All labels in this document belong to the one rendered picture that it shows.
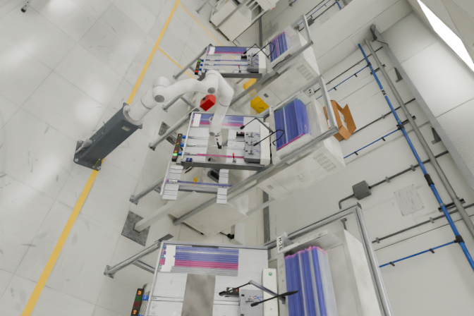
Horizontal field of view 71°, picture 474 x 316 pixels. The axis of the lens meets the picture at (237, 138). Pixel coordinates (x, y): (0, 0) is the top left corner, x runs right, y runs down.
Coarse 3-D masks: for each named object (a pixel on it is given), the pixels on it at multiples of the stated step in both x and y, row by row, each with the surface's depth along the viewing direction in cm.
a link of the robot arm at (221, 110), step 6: (216, 108) 269; (222, 108) 263; (216, 114) 269; (222, 114) 268; (216, 120) 268; (222, 120) 270; (210, 126) 270; (216, 126) 269; (210, 132) 273; (216, 132) 272
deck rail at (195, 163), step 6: (198, 162) 283; (204, 162) 283; (210, 162) 283; (216, 162) 283; (222, 162) 284; (228, 162) 284; (216, 168) 286; (222, 168) 286; (228, 168) 286; (234, 168) 286; (240, 168) 285; (246, 168) 285; (252, 168) 285; (258, 168) 284
